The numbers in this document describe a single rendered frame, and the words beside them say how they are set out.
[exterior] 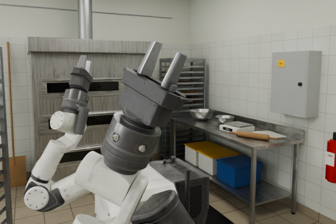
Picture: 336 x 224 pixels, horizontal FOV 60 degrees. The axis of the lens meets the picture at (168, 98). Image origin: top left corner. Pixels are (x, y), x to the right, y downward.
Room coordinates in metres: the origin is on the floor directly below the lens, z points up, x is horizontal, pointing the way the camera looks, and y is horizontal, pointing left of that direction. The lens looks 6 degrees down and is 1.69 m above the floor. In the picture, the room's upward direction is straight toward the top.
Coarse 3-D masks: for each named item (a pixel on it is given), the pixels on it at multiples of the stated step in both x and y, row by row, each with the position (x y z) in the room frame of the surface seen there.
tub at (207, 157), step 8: (200, 152) 3.98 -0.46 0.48; (208, 152) 3.95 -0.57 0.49; (216, 152) 3.95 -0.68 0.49; (224, 152) 3.95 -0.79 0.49; (232, 152) 3.95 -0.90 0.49; (200, 160) 4.00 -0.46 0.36; (208, 160) 3.82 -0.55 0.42; (200, 168) 4.01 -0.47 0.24; (208, 168) 3.82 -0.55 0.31; (216, 168) 3.78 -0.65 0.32
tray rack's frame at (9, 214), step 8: (0, 48) 1.97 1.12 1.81; (0, 56) 1.97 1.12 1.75; (0, 64) 1.97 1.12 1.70; (0, 72) 1.97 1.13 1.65; (0, 80) 1.97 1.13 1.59; (0, 88) 1.97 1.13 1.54; (0, 96) 1.97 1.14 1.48; (0, 104) 1.97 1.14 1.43; (0, 112) 1.96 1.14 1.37; (0, 120) 1.96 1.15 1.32; (0, 128) 1.96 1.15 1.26; (8, 160) 1.99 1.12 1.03; (8, 168) 1.98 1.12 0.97; (8, 176) 1.98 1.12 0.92; (8, 184) 1.97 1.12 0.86; (8, 192) 1.97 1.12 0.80; (8, 200) 1.97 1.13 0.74; (8, 208) 1.97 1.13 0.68; (8, 216) 1.97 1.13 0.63
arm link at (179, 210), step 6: (180, 204) 0.63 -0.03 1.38; (174, 210) 0.61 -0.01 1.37; (180, 210) 0.62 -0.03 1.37; (168, 216) 0.60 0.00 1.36; (174, 216) 0.60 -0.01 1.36; (180, 216) 0.61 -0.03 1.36; (186, 216) 0.62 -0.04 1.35; (156, 222) 0.60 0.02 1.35; (162, 222) 0.60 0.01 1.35; (168, 222) 0.60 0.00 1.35; (174, 222) 0.60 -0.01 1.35; (180, 222) 0.60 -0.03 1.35; (186, 222) 0.61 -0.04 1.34; (192, 222) 0.63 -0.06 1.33
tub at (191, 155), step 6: (186, 144) 4.37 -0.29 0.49; (192, 144) 4.37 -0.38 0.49; (198, 144) 4.37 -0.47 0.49; (204, 144) 4.37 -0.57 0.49; (210, 144) 4.37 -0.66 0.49; (216, 144) 4.37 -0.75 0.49; (186, 150) 4.37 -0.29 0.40; (192, 150) 4.20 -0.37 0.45; (186, 156) 4.37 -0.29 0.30; (192, 156) 4.19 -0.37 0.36; (192, 162) 4.19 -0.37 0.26
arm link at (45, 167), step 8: (48, 152) 0.98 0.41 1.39; (56, 152) 0.98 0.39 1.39; (40, 160) 0.98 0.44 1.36; (48, 160) 0.98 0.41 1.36; (56, 160) 0.99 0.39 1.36; (40, 168) 0.97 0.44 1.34; (48, 168) 0.97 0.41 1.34; (32, 176) 0.97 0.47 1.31; (40, 176) 0.96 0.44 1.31; (48, 176) 0.98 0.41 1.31; (32, 184) 0.94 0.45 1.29; (40, 184) 0.95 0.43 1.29; (48, 184) 0.98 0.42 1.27; (24, 192) 0.93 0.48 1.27
